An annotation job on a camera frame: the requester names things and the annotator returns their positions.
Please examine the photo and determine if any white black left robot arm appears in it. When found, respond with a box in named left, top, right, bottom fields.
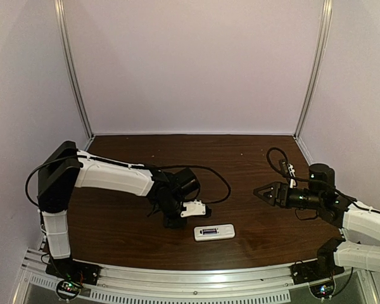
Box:
left=37, top=141, right=208, bottom=281

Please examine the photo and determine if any front aluminium rail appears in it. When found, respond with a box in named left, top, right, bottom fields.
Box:
left=10, top=249, right=374, bottom=303

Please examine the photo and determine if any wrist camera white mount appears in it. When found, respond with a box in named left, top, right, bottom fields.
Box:
left=278, top=158, right=298, bottom=188
left=180, top=200, right=212, bottom=218

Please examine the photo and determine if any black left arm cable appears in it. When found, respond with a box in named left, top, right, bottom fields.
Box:
left=25, top=157, right=232, bottom=205

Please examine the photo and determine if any white remote control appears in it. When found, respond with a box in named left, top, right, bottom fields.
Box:
left=193, top=224, right=236, bottom=242

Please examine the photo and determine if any circuit board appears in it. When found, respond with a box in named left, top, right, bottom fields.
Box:
left=55, top=280, right=82, bottom=301
left=309, top=279, right=335, bottom=300

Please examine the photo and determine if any right aluminium frame post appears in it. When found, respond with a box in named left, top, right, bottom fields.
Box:
left=294, top=0, right=333, bottom=140

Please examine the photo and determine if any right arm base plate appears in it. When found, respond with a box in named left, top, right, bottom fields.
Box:
left=289, top=259, right=345, bottom=285

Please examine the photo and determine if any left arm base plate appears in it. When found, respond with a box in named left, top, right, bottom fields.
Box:
left=46, top=258, right=101, bottom=286

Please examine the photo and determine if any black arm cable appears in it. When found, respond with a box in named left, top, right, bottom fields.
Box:
left=25, top=157, right=232, bottom=205
left=265, top=147, right=380, bottom=219

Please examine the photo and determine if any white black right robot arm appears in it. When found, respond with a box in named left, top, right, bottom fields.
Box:
left=253, top=163, right=380, bottom=280

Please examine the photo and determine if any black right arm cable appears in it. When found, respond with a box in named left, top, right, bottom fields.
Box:
left=265, top=147, right=380, bottom=219

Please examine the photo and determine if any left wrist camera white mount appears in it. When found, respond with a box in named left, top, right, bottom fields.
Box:
left=180, top=200, right=212, bottom=218

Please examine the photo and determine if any left aluminium frame post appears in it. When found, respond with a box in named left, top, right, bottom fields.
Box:
left=54, top=0, right=94, bottom=140

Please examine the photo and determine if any aluminium frame post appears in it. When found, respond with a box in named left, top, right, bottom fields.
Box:
left=54, top=0, right=94, bottom=140
left=294, top=0, right=333, bottom=140

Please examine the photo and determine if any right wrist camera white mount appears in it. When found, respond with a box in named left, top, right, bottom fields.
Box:
left=278, top=158, right=298, bottom=188

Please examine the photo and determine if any right circuit board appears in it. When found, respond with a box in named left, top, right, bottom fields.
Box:
left=309, top=279, right=335, bottom=300

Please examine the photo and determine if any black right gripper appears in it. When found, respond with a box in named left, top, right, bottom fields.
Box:
left=254, top=182, right=324, bottom=212

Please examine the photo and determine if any left circuit board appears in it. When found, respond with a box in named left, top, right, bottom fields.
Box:
left=55, top=280, right=82, bottom=301

